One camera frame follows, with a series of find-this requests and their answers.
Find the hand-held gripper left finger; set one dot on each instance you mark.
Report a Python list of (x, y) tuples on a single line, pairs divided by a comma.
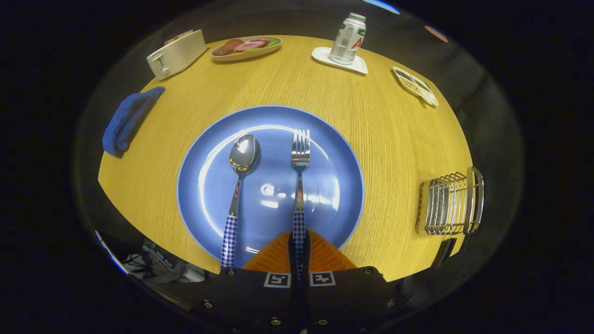
[(250, 297)]

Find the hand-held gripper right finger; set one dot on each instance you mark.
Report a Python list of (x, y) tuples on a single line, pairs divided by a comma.
[(348, 297)]

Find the blue round plate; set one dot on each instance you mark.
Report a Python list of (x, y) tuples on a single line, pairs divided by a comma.
[(269, 204)]

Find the white slanted bar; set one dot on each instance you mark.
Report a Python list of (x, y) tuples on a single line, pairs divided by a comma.
[(111, 254)]

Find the white divided bean tray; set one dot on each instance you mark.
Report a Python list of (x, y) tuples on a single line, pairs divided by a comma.
[(429, 98)]

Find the blue folded cloth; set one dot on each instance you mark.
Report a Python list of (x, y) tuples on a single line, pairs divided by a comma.
[(127, 118)]

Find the white square coaster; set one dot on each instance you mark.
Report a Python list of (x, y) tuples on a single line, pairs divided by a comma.
[(357, 67)]

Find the white oval food plate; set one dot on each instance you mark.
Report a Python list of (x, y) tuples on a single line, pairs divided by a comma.
[(246, 55)]

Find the brown meat slice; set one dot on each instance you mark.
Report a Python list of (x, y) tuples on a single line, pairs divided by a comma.
[(227, 48)]

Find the pink ham slice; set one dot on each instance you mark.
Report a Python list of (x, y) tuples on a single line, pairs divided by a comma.
[(253, 45)]

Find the white drink bottle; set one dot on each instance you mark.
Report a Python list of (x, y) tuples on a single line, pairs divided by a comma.
[(345, 44)]

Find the white toaster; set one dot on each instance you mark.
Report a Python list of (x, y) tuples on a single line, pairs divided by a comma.
[(178, 53)]

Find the green lettuce leaf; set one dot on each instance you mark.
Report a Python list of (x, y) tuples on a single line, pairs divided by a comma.
[(274, 41)]

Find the brown toast slice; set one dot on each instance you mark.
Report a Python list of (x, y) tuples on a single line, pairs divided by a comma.
[(172, 39)]

